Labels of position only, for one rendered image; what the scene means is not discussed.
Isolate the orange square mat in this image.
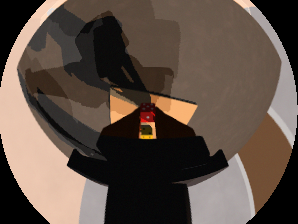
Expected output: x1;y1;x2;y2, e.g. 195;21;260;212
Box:
110;86;198;139

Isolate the red die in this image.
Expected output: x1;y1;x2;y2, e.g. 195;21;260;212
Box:
140;103;156;122

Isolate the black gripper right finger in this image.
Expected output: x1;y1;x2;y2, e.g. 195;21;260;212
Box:
155;107;196;139

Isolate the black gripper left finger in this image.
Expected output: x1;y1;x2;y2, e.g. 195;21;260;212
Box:
100;107;141;138

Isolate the yellow die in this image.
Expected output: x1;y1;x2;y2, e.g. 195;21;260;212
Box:
141;127;153;138

